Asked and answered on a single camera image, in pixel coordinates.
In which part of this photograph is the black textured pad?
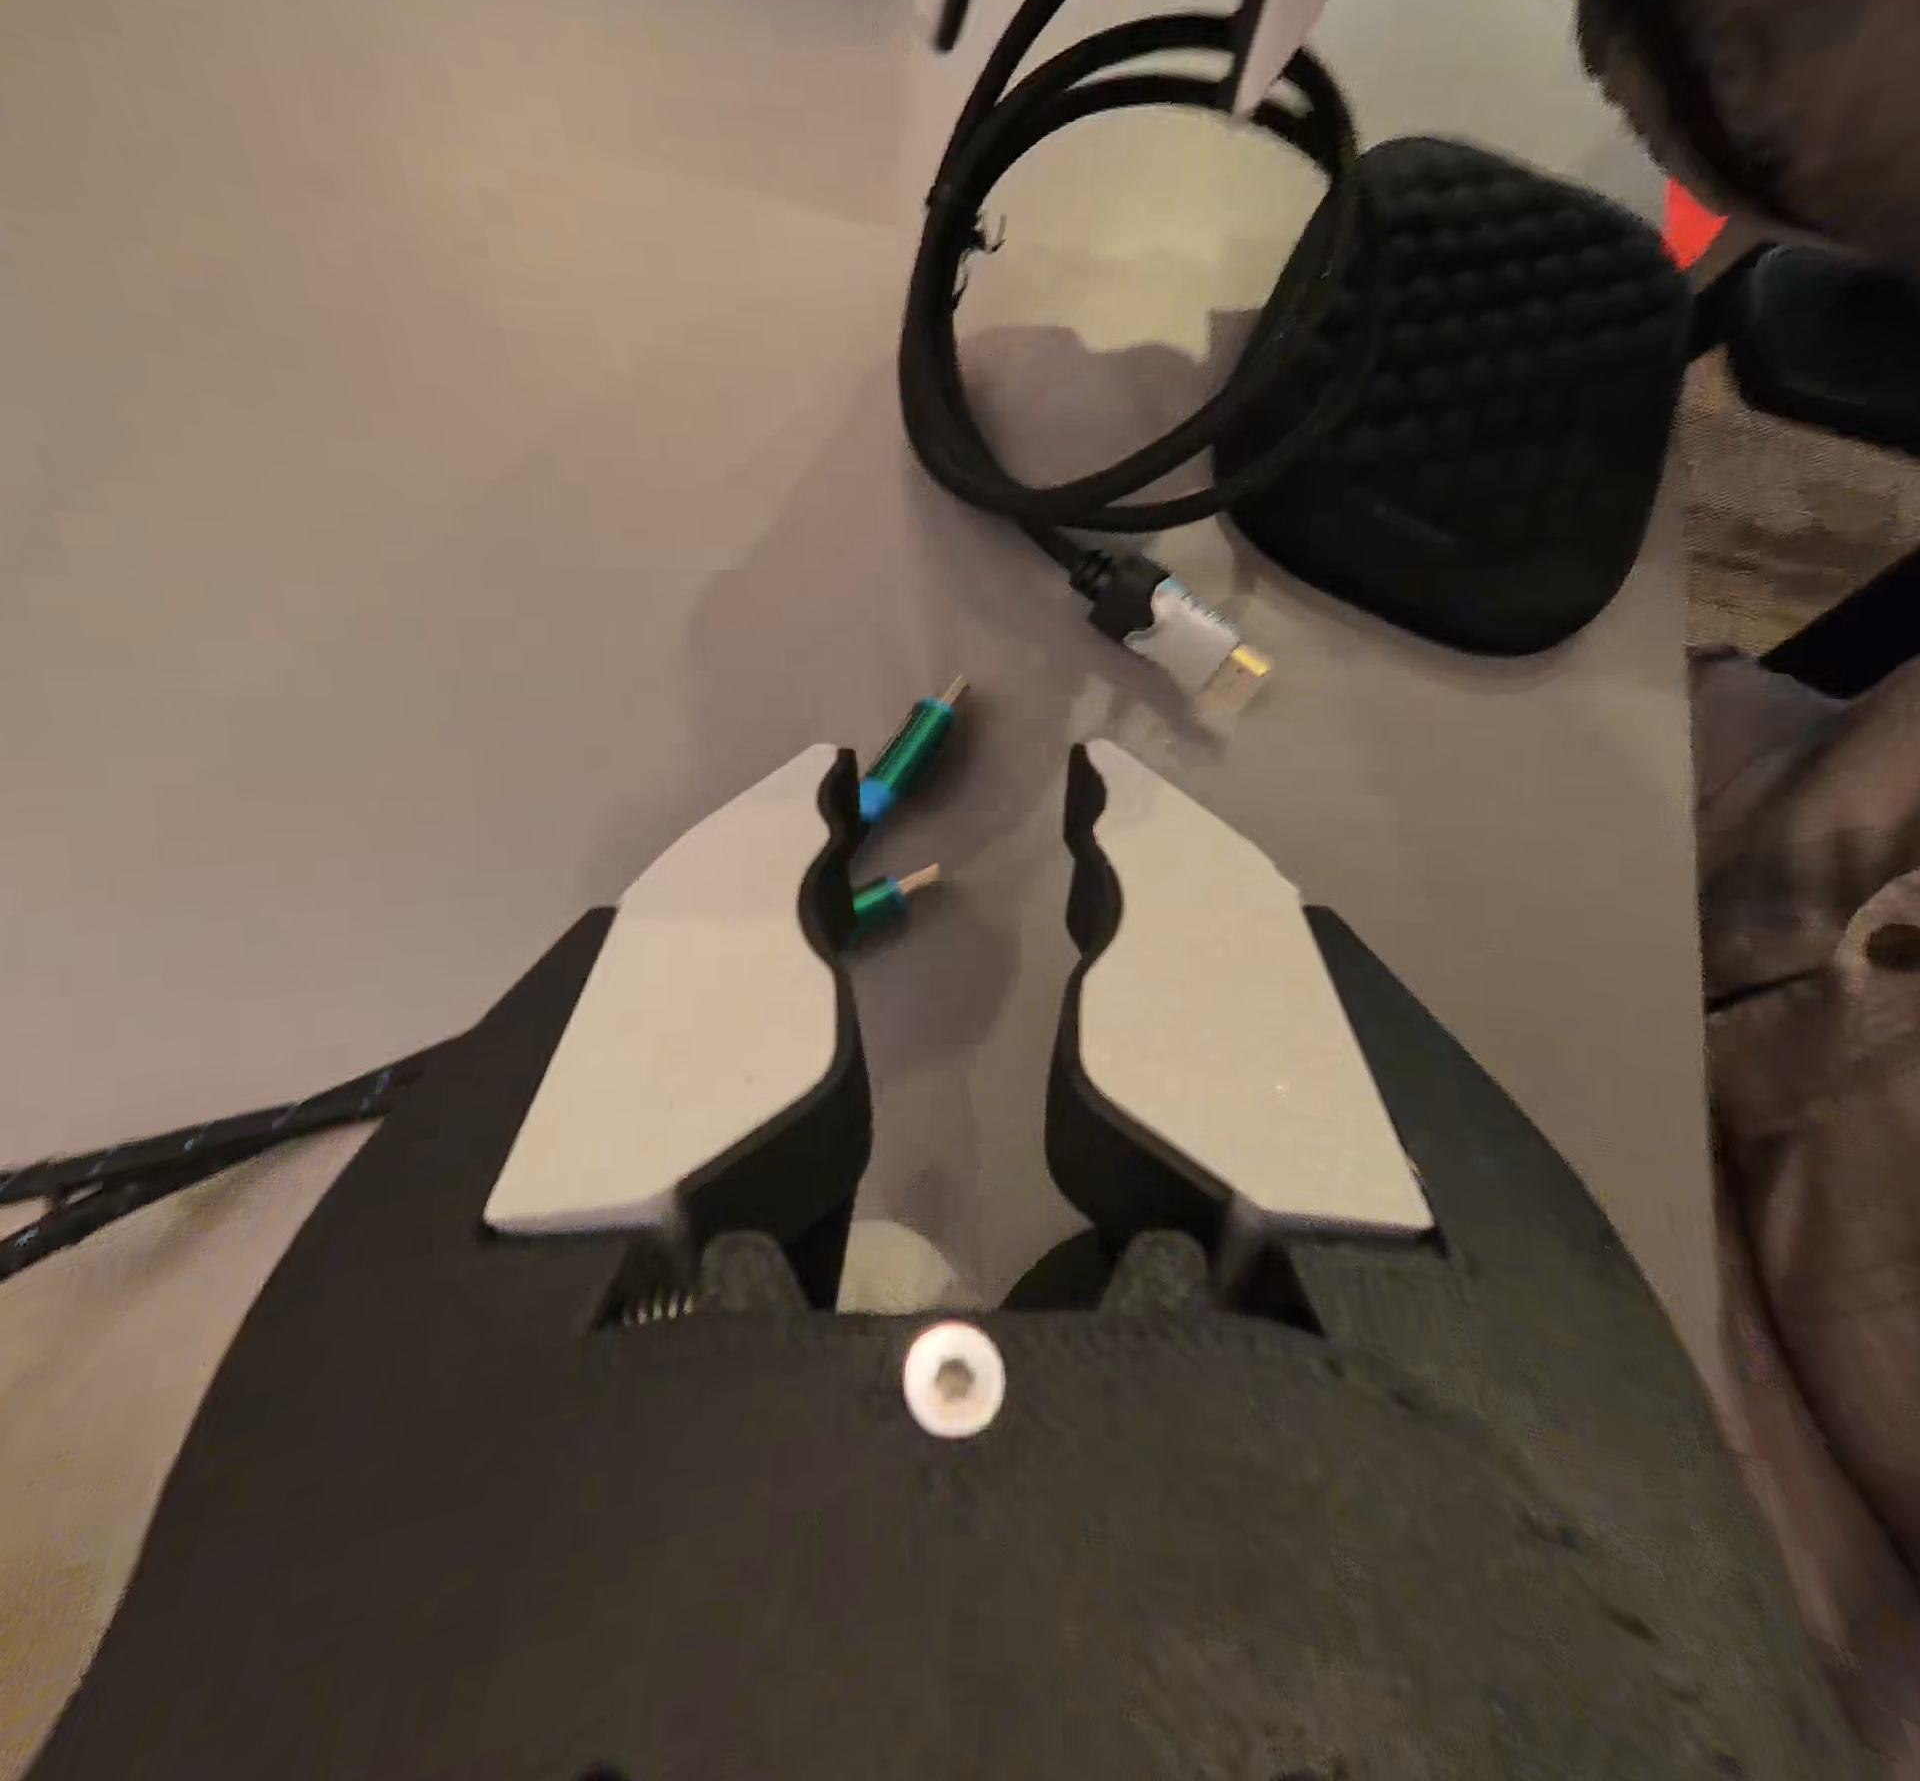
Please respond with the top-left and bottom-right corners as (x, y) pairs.
(1214, 135), (1698, 657)

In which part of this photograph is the black hdmi cable coil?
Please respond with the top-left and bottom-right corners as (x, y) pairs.
(896, 0), (1360, 740)

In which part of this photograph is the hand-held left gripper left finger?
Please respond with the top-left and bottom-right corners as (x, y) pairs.
(479, 742), (875, 1259)

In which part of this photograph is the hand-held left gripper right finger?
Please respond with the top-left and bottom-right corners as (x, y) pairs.
(1047, 740), (1439, 1259)

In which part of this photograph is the black office chair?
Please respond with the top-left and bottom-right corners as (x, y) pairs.
(1695, 237), (1920, 455)

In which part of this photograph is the blue-flecked black braided cable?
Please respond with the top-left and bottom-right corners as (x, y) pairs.
(0, 677), (976, 1281)

